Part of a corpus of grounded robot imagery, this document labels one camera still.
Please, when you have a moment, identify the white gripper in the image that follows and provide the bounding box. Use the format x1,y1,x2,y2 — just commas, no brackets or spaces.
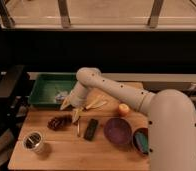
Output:
60,82,89,123

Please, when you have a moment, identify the dark red grape bunch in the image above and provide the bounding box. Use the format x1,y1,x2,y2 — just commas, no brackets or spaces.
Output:
47,115,72,131

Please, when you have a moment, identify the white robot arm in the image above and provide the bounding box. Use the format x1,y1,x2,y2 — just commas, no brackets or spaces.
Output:
62,67,196,171

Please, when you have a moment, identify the purple bowl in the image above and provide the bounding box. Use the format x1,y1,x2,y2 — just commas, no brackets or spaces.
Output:
104,118,132,146

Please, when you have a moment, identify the red bowl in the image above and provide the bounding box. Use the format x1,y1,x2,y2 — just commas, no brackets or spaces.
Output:
132,128,149,155

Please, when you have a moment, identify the small knife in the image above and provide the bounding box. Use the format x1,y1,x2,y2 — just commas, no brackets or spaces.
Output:
77,119,81,137

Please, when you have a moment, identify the white crumpled object in tray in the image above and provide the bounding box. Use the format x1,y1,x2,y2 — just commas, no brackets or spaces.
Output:
55,91,68,103

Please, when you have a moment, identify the black rectangular block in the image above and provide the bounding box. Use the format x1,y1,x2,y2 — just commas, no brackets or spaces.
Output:
84,119,98,141

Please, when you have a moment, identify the green plastic tray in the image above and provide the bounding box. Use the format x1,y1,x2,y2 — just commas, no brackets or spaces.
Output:
28,74,76,108

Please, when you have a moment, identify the orange fruit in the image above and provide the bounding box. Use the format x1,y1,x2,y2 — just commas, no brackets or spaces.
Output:
118,103,130,117

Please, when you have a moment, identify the metal cup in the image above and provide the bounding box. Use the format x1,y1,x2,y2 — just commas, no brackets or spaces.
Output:
23,131,44,154

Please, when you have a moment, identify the black chair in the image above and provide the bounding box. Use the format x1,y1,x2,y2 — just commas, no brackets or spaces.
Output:
0,65,29,138

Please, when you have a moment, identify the teal sponge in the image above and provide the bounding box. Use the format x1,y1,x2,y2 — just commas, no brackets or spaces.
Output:
135,132,148,154

